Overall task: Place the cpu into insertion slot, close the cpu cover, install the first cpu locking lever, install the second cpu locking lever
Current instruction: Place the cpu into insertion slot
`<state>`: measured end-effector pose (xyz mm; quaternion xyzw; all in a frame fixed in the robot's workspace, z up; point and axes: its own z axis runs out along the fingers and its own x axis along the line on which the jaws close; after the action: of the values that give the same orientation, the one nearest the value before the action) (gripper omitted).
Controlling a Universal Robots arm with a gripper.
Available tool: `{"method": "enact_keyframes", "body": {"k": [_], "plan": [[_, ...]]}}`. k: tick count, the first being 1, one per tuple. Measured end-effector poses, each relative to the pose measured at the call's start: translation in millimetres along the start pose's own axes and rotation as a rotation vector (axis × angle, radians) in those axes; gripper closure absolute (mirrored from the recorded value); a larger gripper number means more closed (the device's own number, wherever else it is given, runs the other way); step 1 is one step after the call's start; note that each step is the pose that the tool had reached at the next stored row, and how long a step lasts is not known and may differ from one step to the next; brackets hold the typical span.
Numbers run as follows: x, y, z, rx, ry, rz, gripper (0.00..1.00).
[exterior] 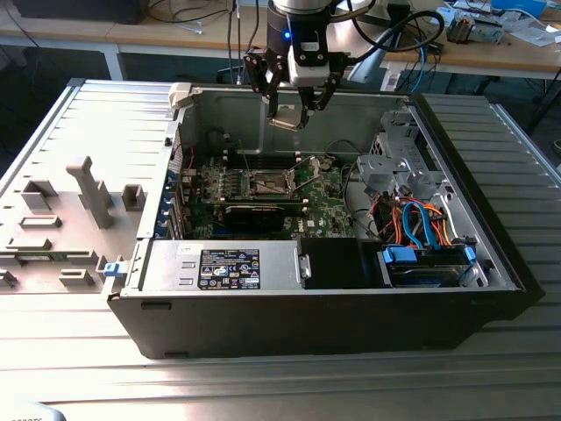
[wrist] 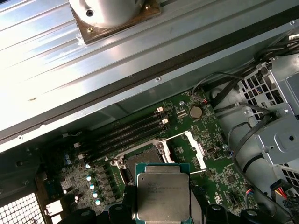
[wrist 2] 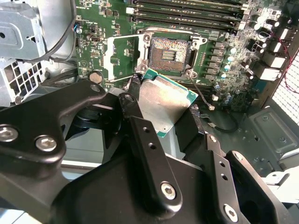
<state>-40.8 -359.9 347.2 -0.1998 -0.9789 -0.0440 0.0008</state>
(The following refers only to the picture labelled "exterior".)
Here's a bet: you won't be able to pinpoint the thick black camera cable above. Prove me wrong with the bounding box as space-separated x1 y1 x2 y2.
348 11 446 67

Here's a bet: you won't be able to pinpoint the black plastic shroud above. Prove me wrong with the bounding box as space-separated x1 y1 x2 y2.
300 237 382 290

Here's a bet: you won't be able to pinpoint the grey plastic parts rack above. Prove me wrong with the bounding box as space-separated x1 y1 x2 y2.
0 155 148 303

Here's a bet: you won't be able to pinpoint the blue box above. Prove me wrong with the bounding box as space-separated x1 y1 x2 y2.
490 0 549 17

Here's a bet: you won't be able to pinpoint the silver green CPU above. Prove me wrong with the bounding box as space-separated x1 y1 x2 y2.
269 109 308 132

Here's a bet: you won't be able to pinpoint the thin metal locking lever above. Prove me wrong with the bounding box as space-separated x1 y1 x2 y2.
238 138 253 175

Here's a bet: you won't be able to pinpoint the finned metal heat sink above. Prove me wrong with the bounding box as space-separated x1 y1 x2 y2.
446 12 477 44

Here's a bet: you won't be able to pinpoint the silver power supply unit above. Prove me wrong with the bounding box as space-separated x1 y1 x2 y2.
140 239 308 294

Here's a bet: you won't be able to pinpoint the hard disk in blue carrier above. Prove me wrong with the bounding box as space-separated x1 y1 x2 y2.
377 245 478 289

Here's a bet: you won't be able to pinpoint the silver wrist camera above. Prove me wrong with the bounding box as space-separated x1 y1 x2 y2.
287 39 330 88

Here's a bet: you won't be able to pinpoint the green RAM stick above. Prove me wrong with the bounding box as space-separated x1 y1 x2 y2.
17 250 96 264

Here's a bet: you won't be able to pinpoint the upright black device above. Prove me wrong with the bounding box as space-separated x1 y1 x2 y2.
386 2 412 54

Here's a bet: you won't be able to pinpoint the white paper sheets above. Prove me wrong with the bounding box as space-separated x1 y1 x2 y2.
503 12 561 47

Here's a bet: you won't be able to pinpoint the black RAM slot bank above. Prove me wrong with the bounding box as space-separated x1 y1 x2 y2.
223 147 304 171
195 195 306 210

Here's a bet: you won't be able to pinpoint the white label box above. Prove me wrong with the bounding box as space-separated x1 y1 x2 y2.
380 68 402 92

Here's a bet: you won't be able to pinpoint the black computer box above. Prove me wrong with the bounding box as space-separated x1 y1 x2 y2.
12 0 141 25

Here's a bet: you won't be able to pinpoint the green motherboard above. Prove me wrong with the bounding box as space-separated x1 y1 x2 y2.
188 164 356 240

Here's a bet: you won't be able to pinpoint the hanging blue cable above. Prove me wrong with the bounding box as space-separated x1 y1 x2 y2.
409 32 433 96

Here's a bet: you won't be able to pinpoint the blue data wire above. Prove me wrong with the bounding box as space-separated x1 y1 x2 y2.
401 200 435 253

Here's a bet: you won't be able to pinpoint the short black fan wire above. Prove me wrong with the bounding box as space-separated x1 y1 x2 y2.
205 126 233 153

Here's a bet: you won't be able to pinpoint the light wooden desk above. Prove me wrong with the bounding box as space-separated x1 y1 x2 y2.
0 0 273 82
359 0 561 132

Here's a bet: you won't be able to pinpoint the red orange power wire bundle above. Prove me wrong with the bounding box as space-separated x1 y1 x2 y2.
370 195 402 240

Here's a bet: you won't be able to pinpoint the beige plastic case latch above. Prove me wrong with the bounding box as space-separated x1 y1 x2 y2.
168 82 196 110

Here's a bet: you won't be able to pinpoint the orange data wire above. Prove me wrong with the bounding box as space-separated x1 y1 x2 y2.
431 203 459 246

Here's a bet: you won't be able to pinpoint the black graphics card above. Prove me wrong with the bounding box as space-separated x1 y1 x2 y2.
223 202 286 233

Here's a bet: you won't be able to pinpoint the thin red wire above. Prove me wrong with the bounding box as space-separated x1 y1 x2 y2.
172 146 197 172

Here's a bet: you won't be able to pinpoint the metal socket cover frame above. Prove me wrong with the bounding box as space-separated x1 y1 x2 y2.
287 153 321 195

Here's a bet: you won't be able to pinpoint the CPU socket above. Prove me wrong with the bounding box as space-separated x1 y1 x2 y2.
245 168 297 196

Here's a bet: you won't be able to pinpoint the grey rounded device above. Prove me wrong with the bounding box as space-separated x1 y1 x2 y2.
0 401 67 421

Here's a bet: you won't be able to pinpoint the silver metal drive cage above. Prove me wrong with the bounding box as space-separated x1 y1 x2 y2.
355 109 461 198

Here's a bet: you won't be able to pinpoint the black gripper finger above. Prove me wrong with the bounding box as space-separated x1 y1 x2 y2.
298 53 352 130
243 47 281 120

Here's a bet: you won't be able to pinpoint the small white cable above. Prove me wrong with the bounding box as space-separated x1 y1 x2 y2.
177 19 205 36

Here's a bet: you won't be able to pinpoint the long black wire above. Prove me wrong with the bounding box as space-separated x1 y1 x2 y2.
326 139 373 240

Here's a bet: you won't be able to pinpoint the black PC case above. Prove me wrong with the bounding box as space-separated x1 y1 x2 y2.
107 81 547 361

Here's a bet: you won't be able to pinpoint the hanging black cables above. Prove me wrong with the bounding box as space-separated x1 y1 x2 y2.
225 0 246 87

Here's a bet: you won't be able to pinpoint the grey metal drive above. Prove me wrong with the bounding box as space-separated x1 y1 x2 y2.
472 15 505 44

